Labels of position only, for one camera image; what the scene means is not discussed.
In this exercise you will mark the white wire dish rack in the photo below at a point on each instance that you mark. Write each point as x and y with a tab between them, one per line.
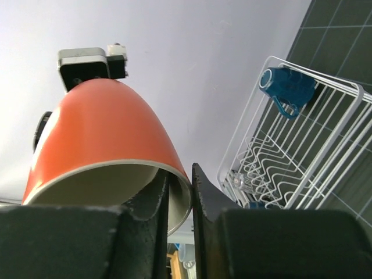
297	163

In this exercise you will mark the black grid mat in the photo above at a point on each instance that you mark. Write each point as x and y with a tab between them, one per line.
335	39

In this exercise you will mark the orange mug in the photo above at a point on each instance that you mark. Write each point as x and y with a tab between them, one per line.
100	147

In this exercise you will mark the clear drinking glass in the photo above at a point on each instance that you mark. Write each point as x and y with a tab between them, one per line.
242	181

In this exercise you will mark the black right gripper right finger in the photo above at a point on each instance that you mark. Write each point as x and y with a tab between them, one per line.
233	242

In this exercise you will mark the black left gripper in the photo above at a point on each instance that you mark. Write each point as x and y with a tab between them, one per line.
40	127

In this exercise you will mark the faceted blue mug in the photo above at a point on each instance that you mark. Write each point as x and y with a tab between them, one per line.
289	89

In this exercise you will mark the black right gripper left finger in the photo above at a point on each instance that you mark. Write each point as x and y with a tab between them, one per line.
126	241

